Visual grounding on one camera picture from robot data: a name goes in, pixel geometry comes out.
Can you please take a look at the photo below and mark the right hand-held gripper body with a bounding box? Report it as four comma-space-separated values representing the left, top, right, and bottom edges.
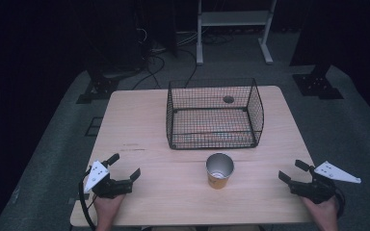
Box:
288, 160, 362, 205

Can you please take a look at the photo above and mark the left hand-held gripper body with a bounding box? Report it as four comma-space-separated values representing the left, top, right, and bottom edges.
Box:
84, 160, 134, 200

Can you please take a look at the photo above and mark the metallic paper cup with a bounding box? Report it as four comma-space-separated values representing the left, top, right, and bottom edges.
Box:
205, 152, 235, 191

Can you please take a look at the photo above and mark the black wire mesh basket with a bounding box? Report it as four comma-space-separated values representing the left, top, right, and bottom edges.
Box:
166, 77, 265, 151

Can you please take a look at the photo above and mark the person's right hand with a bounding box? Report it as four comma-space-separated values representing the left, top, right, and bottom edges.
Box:
300, 195, 340, 225

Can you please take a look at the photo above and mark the person's left hand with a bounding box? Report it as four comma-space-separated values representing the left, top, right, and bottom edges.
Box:
92, 193, 126, 225

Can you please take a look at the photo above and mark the black stand base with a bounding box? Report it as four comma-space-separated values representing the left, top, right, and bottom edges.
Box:
291, 64, 345, 100
75, 76, 120, 105

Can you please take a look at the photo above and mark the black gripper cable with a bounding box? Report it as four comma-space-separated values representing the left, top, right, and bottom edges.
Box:
78, 168, 98, 231
332, 187, 347, 219

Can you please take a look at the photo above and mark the black floor cable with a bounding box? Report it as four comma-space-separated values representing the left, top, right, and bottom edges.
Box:
131, 47, 200, 90

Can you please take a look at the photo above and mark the white metal desk frame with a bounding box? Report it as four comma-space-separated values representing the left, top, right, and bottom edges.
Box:
196, 0, 278, 66

